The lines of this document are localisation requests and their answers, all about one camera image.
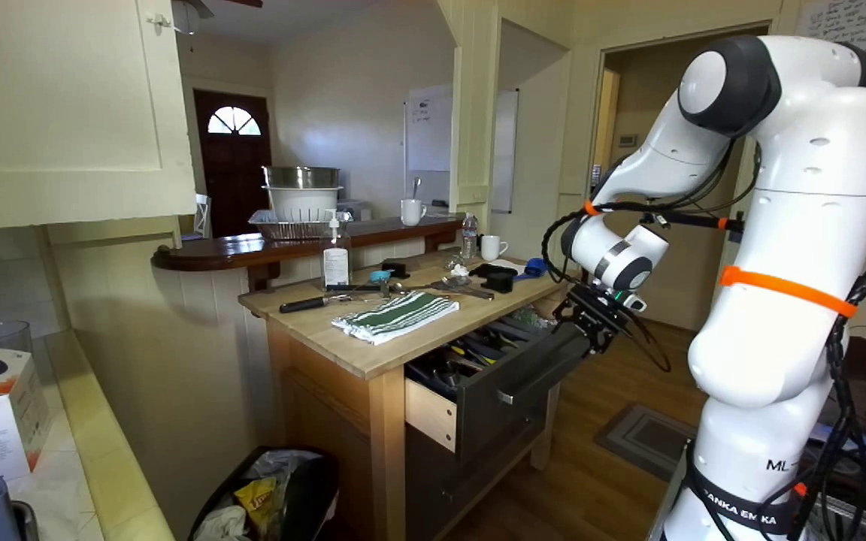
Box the dark grey drawer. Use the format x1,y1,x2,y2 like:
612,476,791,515
404,412,548,541
403,310,593,461

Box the dark grey lower drawer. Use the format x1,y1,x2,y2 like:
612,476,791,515
404,412,548,541

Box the heap of kitchen utensils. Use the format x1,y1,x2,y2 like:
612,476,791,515
407,307,559,388

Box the metal tongs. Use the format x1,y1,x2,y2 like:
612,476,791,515
428,279,495,302

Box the grey door mat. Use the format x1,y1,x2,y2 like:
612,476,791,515
594,403,698,483

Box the whiteboard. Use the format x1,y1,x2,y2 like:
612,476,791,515
404,83,455,205
490,88,520,214

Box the green white striped towel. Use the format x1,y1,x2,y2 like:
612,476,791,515
331,291,461,346

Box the wooden kitchen island cart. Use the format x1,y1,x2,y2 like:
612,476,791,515
238,250,593,541

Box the clear pump soap bottle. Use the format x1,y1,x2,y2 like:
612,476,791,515
322,210,353,291

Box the white colander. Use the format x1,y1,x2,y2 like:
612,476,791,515
265,186,344,224

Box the aluminium foil tray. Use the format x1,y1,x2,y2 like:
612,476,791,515
248,208,353,242

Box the steel mixing bowl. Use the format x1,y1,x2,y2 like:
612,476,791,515
262,165,342,190

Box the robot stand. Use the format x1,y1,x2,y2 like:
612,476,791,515
646,440,866,541

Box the black trash bin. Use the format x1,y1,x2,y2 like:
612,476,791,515
188,445,341,541

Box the wooden bar counter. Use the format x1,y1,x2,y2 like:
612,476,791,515
150,215,465,294

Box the dark wooden door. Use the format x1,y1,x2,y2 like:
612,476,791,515
192,89,273,239

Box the handwritten paper sheet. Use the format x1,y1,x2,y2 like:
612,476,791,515
794,0,866,62

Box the white chair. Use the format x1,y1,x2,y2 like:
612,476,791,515
180,193,213,242

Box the ceiling fan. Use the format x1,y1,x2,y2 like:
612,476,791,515
171,0,264,36

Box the metal drawer handle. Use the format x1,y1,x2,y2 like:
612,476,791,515
496,352,586,407

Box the black handled knife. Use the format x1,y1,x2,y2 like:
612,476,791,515
279,293,353,315

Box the cream wall cabinet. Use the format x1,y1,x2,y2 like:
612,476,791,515
0,0,198,233

